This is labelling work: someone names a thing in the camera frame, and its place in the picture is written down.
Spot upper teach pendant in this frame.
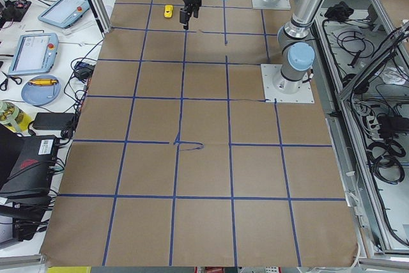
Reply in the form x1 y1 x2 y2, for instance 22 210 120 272
38 0 90 29

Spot yellow beetle toy car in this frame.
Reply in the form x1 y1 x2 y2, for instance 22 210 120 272
164 4 174 19

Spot black laptop computer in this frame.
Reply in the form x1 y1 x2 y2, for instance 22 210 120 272
1 125 59 207

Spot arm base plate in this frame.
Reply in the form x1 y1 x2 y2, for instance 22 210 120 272
261 64 314 104
252 0 291 11

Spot blue plate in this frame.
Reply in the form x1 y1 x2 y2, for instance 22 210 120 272
21 75 61 106

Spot black power brick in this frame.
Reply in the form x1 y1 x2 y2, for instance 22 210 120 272
32 113 74 130

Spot black scissors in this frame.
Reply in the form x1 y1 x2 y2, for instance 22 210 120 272
0 72 22 91

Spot teach pendant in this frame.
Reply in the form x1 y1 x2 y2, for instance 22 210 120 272
8 33 59 76
38 0 90 29

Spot lower teach pendant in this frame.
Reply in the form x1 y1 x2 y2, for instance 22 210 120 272
8 33 59 76

